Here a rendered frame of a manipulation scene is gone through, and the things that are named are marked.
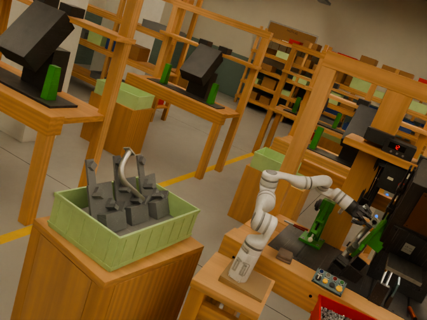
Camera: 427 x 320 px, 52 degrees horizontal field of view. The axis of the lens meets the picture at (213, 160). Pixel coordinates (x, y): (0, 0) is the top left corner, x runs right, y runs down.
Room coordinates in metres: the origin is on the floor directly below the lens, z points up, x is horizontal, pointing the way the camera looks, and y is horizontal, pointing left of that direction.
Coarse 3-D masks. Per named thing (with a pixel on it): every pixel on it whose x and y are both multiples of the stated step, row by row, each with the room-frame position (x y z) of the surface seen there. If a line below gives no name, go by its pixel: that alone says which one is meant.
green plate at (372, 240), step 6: (384, 222) 2.02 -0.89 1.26; (378, 228) 2.03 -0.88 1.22; (372, 234) 2.03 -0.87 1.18; (378, 234) 2.03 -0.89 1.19; (366, 240) 2.04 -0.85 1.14; (372, 240) 2.04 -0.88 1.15; (378, 240) 2.03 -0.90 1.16; (372, 246) 2.03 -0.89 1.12; (378, 246) 2.03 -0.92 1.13; (378, 252) 2.02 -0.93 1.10
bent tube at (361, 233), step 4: (372, 220) 2.15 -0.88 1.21; (376, 220) 2.14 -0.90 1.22; (372, 224) 2.12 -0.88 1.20; (376, 224) 2.12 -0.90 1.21; (364, 228) 2.19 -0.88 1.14; (368, 228) 2.17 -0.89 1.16; (360, 232) 2.20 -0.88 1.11; (364, 232) 2.19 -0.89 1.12; (356, 236) 2.20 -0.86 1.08; (360, 236) 2.19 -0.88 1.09; (356, 240) 2.18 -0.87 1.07; (344, 252) 2.12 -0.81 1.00; (344, 256) 2.10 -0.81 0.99
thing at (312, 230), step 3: (324, 219) 2.35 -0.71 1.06; (315, 222) 2.35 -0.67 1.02; (318, 222) 2.33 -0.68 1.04; (321, 222) 2.32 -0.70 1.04; (315, 225) 2.34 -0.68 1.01; (318, 225) 2.32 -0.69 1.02; (321, 225) 2.34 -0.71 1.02; (312, 228) 2.33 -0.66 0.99; (315, 228) 2.31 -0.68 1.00; (321, 228) 2.33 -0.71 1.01; (309, 231) 2.31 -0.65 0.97; (312, 231) 2.28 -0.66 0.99; (315, 231) 2.28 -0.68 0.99; (318, 231) 2.31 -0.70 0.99; (309, 234) 2.31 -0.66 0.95; (315, 234) 2.28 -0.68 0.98; (318, 234) 2.30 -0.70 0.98
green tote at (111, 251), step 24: (72, 192) 1.83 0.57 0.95; (168, 192) 2.19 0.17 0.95; (72, 216) 1.68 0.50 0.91; (192, 216) 2.05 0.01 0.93; (72, 240) 1.66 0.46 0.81; (96, 240) 1.61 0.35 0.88; (120, 240) 1.56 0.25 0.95; (144, 240) 1.73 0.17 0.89; (168, 240) 1.91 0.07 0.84; (120, 264) 1.61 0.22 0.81
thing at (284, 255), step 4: (280, 248) 2.05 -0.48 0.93; (280, 252) 2.01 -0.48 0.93; (284, 252) 2.02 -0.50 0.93; (288, 252) 2.04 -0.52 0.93; (276, 256) 1.99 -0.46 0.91; (280, 256) 1.98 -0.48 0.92; (284, 256) 1.98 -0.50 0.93; (288, 256) 2.00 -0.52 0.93; (292, 256) 2.05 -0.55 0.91; (284, 260) 1.97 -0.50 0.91; (288, 260) 1.97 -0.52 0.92
